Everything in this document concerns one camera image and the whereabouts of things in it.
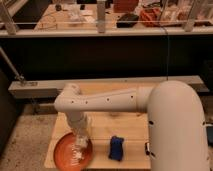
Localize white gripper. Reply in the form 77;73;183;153
69;116;89;158

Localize orange ceramic bowl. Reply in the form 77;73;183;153
53;133;93;171

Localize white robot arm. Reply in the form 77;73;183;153
54;80;210;171

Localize wooden board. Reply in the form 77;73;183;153
44;83;151;171

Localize grey metal beam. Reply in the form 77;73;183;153
8;75;209;99

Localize metal diagonal rod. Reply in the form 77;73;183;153
0;46;26;86

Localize dark device at right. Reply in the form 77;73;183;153
206;125;213;147

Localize black case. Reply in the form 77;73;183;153
116;13;139;28

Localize background workbench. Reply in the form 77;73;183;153
0;0;213;37

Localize orange tool box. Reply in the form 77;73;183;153
140;8;161;27

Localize black cable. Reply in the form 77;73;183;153
156;22;171;82

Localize white vertical post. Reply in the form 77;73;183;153
97;0;106;33

